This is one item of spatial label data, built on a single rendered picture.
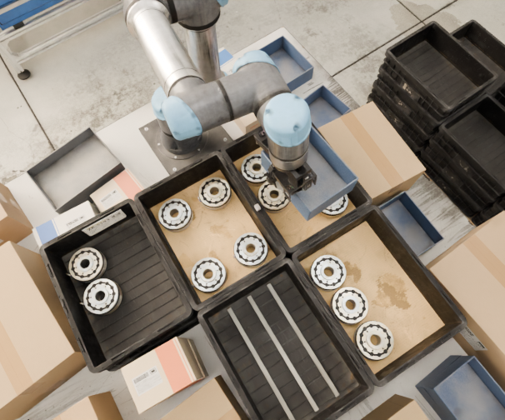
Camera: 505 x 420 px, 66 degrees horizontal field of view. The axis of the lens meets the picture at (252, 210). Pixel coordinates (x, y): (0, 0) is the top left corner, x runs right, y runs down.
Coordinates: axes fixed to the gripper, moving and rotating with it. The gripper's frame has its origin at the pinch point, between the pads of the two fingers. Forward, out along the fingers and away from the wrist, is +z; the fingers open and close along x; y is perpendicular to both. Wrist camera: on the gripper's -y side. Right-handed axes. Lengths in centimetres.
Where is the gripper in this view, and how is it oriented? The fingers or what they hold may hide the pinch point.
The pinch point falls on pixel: (285, 182)
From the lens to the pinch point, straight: 96.2
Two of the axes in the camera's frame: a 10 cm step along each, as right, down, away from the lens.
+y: 5.5, 7.8, -3.1
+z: 1.0, 3.0, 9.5
